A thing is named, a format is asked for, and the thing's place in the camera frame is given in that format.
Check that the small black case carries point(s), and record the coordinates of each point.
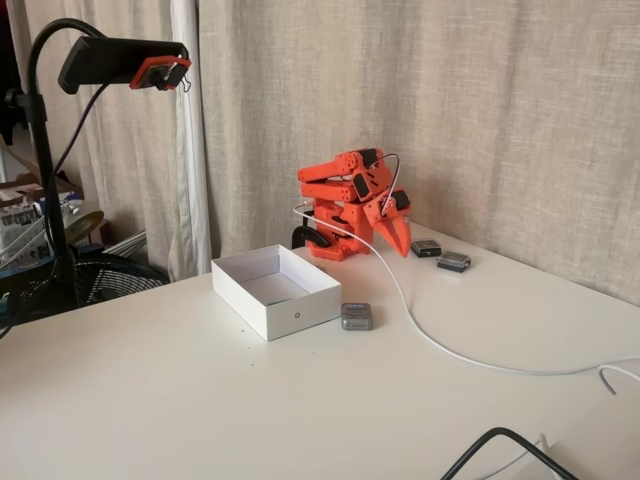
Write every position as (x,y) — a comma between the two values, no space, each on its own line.
(426,248)

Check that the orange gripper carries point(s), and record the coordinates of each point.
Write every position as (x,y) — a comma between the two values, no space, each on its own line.
(384,215)

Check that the white cardboard bin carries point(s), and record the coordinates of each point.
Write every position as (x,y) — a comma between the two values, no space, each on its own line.
(300,315)

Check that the beige linen curtain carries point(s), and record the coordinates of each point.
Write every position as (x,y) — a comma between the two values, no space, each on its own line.
(450,100)

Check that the orange framed camera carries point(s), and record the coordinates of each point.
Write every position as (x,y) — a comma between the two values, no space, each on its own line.
(150,75)

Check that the black holder bar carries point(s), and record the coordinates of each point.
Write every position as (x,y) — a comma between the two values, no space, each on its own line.
(110,60)

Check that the cardboard box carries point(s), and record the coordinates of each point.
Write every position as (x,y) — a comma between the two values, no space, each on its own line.
(20,185)

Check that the black floor fan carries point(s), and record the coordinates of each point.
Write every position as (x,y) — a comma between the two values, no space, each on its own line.
(115,280)

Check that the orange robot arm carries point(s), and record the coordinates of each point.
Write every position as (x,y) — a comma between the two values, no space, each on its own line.
(330,192)

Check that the camera on black stand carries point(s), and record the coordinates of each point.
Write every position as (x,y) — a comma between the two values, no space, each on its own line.
(140,150)

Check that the grey small case right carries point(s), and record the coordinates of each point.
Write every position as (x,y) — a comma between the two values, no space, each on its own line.
(454,262)

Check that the black table clamp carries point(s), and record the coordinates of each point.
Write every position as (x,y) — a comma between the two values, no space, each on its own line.
(305,231)

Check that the black gooseneck stand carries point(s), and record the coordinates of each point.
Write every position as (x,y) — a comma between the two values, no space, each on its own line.
(50,200)

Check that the shiny metal dish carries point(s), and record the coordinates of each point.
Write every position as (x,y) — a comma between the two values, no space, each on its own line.
(85,225)

